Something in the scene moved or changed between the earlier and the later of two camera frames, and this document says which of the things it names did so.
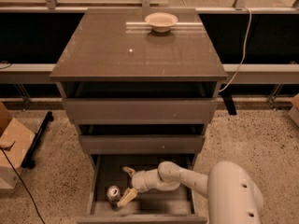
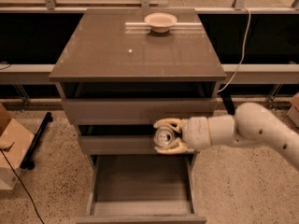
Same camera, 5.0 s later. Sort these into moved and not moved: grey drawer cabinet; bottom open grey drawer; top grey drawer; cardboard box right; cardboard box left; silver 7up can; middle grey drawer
Moved: silver 7up can
Not moved: cardboard box left; grey drawer cabinet; cardboard box right; top grey drawer; bottom open grey drawer; middle grey drawer
